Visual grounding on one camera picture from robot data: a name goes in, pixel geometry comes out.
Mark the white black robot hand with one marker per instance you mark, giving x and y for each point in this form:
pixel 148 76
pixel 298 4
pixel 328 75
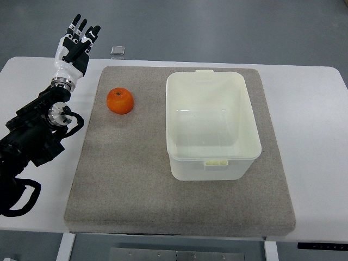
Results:
pixel 72 55

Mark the orange fruit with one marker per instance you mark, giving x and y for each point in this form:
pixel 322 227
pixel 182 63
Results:
pixel 120 101

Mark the white plastic box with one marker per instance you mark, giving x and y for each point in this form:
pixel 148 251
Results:
pixel 211 131

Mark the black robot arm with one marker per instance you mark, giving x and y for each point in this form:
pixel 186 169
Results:
pixel 32 136

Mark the grey felt mat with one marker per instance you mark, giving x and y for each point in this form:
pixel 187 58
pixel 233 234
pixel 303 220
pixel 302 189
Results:
pixel 123 183

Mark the white left table leg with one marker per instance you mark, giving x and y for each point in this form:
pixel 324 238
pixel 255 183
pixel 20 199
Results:
pixel 66 246

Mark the white table leg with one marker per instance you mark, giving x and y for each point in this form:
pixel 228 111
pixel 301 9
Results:
pixel 66 246
pixel 271 251

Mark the white right table leg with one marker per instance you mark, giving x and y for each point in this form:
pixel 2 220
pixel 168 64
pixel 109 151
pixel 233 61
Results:
pixel 271 251

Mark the black table control panel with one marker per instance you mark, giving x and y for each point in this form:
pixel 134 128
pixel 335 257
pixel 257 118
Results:
pixel 322 246

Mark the grey metal base plate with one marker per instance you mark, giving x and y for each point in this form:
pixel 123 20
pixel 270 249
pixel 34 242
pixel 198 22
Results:
pixel 151 254

